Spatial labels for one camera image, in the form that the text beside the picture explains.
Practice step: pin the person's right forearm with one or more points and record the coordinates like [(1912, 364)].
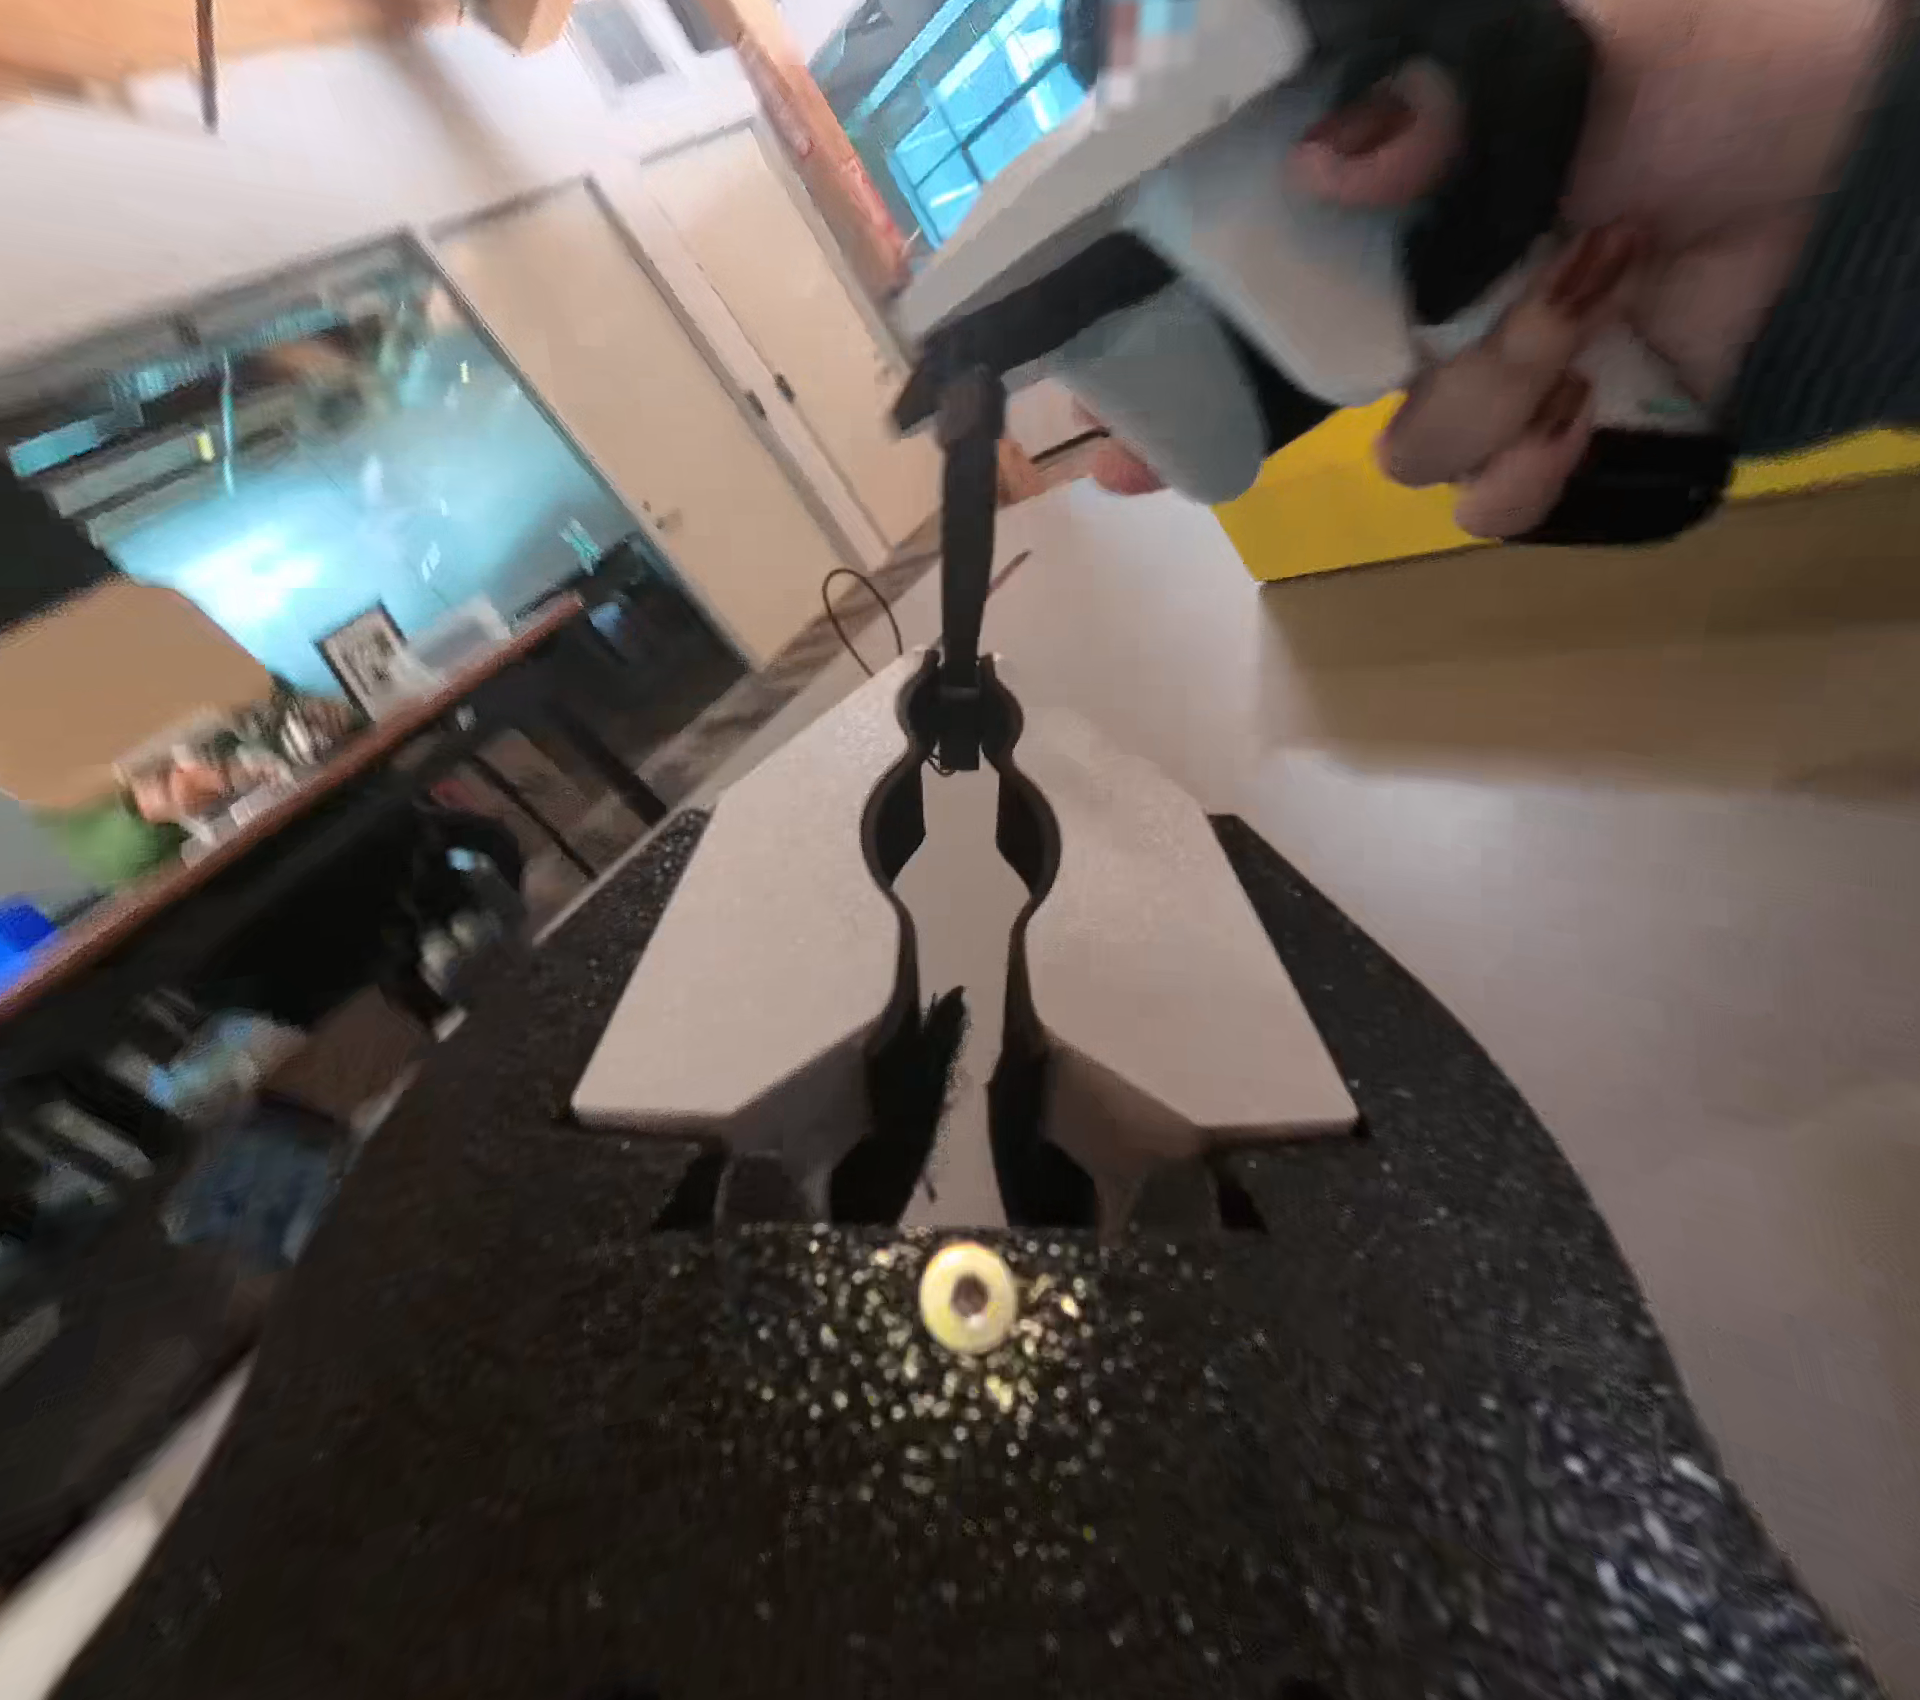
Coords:
[(1844, 277)]

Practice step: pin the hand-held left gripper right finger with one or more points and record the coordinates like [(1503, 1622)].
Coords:
[(1185, 979)]

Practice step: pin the brown-topped desk black legs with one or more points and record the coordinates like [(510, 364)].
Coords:
[(300, 779)]

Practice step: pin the black battery charger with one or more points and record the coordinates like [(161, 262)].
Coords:
[(460, 904)]

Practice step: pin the white wall vent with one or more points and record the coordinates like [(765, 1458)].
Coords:
[(618, 38)]

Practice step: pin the black wall speaker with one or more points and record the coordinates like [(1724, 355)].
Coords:
[(689, 5)]

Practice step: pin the yellow plastic bin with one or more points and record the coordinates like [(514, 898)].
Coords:
[(1322, 514)]

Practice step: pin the framed marker sign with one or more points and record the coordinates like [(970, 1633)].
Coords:
[(363, 657)]

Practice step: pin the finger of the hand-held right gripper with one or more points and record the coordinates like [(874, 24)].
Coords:
[(1185, 397), (1245, 67)]

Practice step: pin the wooden post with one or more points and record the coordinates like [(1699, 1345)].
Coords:
[(782, 67)]

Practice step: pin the clear plastic box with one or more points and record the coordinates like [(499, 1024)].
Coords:
[(461, 632)]

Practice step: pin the beige door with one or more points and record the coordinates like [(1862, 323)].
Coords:
[(662, 427), (795, 290)]

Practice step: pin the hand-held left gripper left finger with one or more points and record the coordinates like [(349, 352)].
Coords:
[(734, 979)]

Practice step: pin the large paned window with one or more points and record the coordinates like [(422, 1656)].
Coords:
[(974, 79)]

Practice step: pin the beige panel on white stand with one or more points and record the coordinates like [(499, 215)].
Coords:
[(120, 679)]

